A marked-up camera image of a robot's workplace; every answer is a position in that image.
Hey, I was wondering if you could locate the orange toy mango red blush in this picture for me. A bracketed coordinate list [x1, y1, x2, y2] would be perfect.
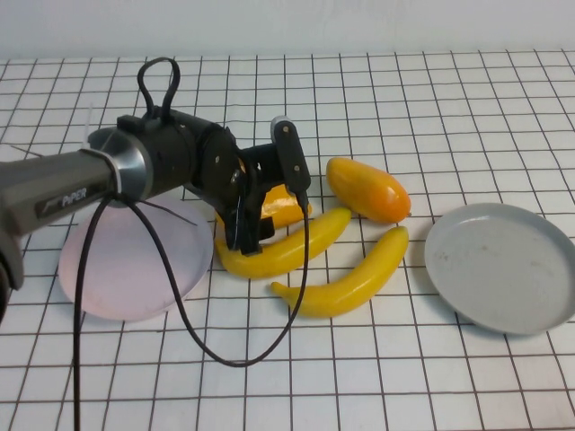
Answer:
[325, 156, 412, 224]

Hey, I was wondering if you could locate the grey round plate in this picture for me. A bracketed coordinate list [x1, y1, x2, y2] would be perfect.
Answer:
[424, 202, 575, 336]

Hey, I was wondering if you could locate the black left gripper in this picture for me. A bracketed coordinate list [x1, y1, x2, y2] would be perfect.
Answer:
[226, 143, 282, 259]

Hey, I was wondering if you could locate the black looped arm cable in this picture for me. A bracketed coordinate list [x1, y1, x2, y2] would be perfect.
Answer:
[137, 56, 181, 119]

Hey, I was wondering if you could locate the yellow toy banana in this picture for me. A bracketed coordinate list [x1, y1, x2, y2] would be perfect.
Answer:
[270, 225, 410, 320]
[214, 207, 353, 280]

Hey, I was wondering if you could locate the yellow-orange toy mango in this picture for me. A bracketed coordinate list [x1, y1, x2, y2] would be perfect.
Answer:
[214, 184, 312, 229]

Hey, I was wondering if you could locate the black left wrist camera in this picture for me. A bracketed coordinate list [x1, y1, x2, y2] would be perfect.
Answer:
[269, 115, 312, 195]

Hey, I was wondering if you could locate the pink round plate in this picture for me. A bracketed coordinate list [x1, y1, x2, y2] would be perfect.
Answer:
[57, 190, 215, 321]

